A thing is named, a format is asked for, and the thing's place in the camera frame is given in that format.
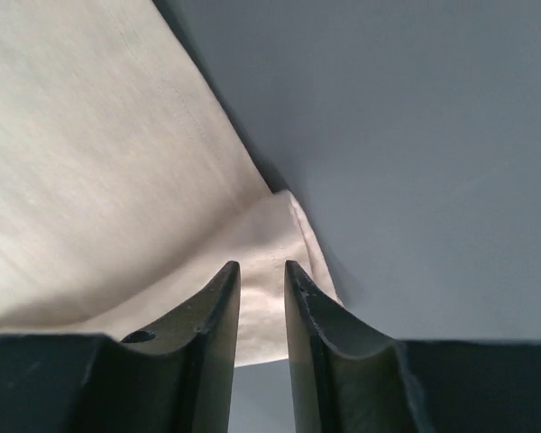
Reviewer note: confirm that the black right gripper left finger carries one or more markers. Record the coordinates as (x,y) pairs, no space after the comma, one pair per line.
(173,375)

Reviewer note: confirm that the beige t shirt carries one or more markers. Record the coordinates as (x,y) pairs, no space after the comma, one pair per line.
(124,187)

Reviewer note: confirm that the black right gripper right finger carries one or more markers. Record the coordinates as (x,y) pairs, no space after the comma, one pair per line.
(349,377)

